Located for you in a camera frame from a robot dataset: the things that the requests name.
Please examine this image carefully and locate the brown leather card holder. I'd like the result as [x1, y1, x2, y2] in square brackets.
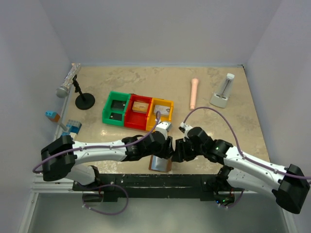
[149, 155, 172, 173]

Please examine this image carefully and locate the black credit card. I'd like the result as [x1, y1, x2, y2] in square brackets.
[110, 113, 122, 121]

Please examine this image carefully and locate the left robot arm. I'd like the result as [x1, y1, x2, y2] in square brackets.
[41, 131, 172, 182]

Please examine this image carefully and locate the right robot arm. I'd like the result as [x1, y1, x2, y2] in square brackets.
[172, 126, 311, 214]

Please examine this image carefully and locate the orange card stack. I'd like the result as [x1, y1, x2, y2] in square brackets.
[132, 101, 149, 114]

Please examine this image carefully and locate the black card stack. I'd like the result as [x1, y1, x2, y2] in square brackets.
[111, 100, 127, 111]

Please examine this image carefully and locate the yellow plastic bin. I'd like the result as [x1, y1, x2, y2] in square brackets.
[146, 98, 174, 131]

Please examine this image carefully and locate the red plastic bin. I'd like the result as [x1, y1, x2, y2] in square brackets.
[124, 94, 152, 131]

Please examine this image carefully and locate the green plastic bin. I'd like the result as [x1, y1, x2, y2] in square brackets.
[102, 91, 131, 127]

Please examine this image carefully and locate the pink flashlight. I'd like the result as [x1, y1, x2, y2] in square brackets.
[190, 78, 199, 110]

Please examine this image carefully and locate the black microphone stand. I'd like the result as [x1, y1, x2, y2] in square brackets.
[73, 75, 95, 110]

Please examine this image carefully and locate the blue white brick stack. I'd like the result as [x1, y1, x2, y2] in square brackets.
[61, 119, 82, 140]

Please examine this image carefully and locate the blue orange brick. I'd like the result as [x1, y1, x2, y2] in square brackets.
[45, 111, 60, 123]

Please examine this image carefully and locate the silver glitter microphone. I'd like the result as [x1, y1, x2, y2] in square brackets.
[56, 63, 81, 99]

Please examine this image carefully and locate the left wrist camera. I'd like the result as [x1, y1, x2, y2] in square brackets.
[155, 121, 173, 138]

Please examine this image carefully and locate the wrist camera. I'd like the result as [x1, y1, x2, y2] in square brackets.
[178, 122, 193, 137]
[155, 121, 173, 138]

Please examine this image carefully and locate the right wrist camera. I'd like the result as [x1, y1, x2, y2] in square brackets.
[178, 122, 193, 137]

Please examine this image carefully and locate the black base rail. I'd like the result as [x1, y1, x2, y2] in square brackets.
[72, 174, 241, 202]

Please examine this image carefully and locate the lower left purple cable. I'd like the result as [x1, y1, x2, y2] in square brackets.
[82, 183, 129, 216]

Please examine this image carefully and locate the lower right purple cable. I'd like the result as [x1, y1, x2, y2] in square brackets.
[217, 186, 245, 209]

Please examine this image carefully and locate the grey toy hammer handle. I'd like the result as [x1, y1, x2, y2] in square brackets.
[57, 121, 69, 132]

